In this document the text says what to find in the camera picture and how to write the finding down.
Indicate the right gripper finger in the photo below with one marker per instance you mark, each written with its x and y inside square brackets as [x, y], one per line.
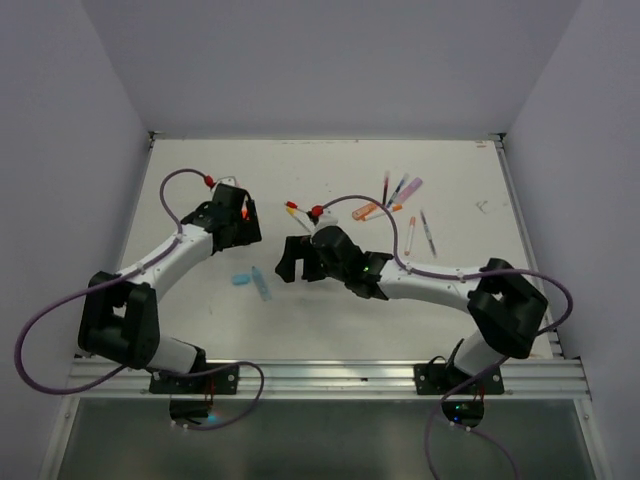
[313, 268]
[296, 248]

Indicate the purple highlighter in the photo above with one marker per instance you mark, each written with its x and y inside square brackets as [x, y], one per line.
[408, 191]

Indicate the aluminium front rail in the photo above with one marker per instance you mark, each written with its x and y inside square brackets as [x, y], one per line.
[403, 380]

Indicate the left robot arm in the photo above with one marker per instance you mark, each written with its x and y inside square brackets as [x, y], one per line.
[120, 319]

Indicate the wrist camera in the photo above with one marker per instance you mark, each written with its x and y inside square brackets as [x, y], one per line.
[227, 180]
[323, 221]

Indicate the red gel pen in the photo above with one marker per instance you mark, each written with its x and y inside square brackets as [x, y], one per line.
[386, 181]

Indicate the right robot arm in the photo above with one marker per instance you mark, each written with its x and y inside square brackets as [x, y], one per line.
[506, 308]

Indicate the light blue highlighter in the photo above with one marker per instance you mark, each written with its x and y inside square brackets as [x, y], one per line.
[261, 284]

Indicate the white peach marker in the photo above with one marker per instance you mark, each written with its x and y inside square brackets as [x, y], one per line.
[410, 236]

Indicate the yellow cap pen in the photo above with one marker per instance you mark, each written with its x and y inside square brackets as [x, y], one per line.
[292, 214]

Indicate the clear purple gel pen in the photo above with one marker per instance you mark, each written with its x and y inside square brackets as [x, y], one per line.
[428, 233]

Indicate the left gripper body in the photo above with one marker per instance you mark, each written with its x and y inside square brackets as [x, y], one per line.
[237, 231]

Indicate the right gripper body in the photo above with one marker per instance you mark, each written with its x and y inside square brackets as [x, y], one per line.
[336, 272]

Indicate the red cap pen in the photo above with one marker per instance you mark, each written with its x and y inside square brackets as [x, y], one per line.
[295, 207]

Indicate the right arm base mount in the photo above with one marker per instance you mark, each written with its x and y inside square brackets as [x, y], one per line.
[439, 376]

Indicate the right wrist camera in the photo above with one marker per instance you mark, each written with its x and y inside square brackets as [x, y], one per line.
[323, 221]

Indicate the blue gel pen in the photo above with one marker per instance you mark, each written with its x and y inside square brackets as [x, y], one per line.
[397, 190]

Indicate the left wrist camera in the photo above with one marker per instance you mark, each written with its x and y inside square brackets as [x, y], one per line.
[227, 180]

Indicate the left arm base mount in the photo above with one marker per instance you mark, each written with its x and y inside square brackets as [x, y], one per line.
[191, 399]

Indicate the white orange marker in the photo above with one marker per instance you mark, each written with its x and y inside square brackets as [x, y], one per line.
[381, 213]

